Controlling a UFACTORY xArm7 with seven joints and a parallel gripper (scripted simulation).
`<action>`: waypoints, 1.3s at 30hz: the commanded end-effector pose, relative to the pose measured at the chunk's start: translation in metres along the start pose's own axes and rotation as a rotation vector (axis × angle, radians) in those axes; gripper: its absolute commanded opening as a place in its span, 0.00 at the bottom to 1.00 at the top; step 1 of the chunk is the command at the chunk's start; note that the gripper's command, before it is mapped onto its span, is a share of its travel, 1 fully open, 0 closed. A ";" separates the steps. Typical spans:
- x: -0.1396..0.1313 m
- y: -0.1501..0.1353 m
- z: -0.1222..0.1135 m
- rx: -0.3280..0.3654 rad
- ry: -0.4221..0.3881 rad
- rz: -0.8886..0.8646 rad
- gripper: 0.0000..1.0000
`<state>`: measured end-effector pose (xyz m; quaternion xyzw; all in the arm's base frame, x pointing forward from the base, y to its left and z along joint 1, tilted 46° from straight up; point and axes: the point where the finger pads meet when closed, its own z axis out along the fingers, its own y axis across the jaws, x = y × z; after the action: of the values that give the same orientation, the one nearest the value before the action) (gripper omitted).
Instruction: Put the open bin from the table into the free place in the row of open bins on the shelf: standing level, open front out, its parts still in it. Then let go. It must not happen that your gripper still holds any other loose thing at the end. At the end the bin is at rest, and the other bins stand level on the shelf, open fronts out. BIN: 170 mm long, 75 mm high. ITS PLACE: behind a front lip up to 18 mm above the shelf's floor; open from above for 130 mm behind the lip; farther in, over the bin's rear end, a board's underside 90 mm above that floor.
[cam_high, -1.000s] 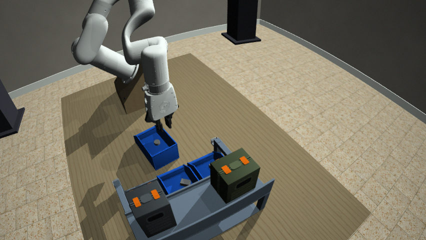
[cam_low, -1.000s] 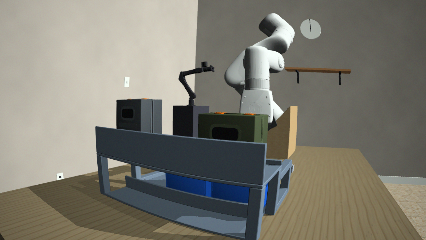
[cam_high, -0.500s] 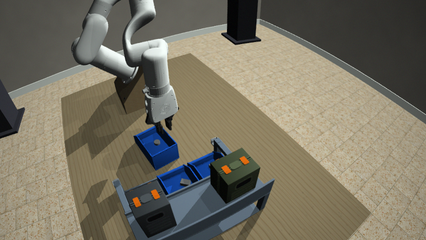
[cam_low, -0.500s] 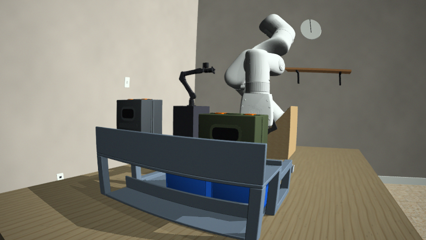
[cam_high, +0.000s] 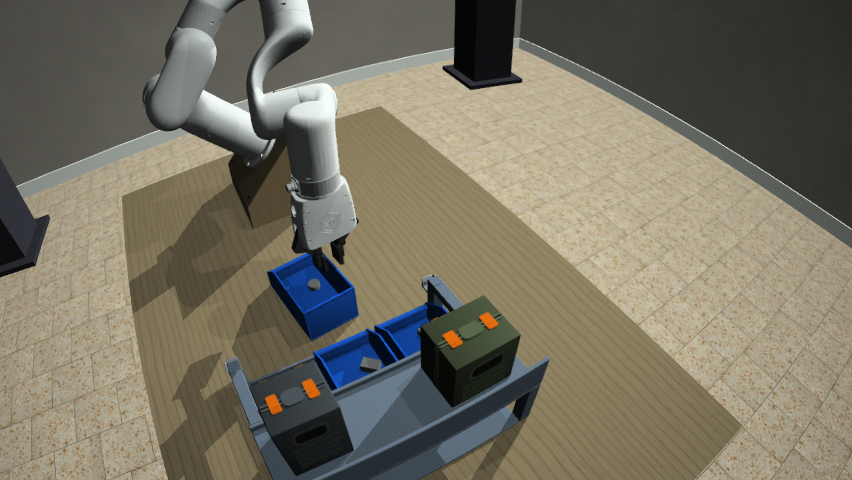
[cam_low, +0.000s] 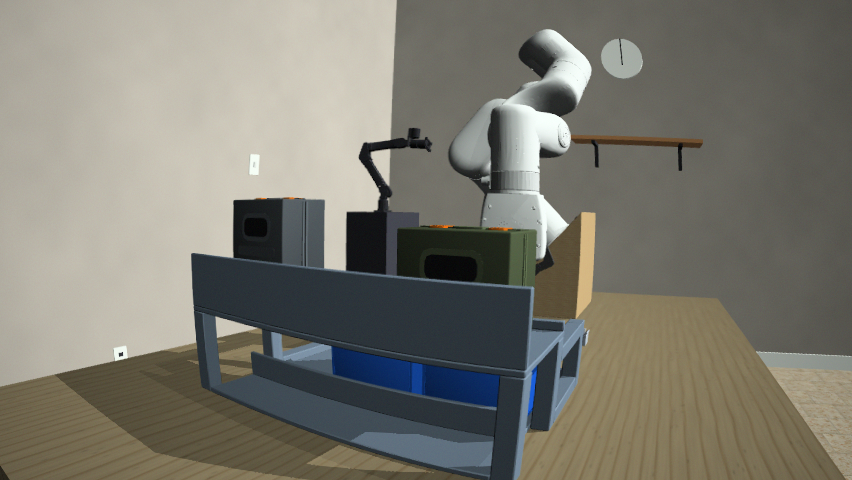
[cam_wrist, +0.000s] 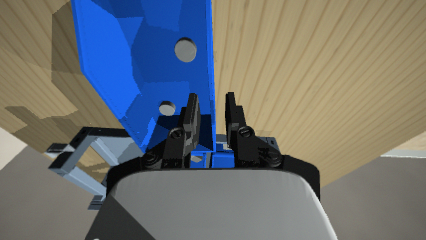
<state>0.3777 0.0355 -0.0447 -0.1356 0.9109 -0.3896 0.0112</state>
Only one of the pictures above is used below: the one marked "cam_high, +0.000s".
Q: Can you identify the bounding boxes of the black case with orange latches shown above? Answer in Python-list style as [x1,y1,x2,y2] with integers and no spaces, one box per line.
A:
[249,360,354,476]

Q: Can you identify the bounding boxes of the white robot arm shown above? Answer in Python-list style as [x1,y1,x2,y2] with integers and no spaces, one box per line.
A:
[142,0,341,197]

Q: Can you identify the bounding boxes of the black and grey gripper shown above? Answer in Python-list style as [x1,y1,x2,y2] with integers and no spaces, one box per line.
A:
[291,175,359,273]

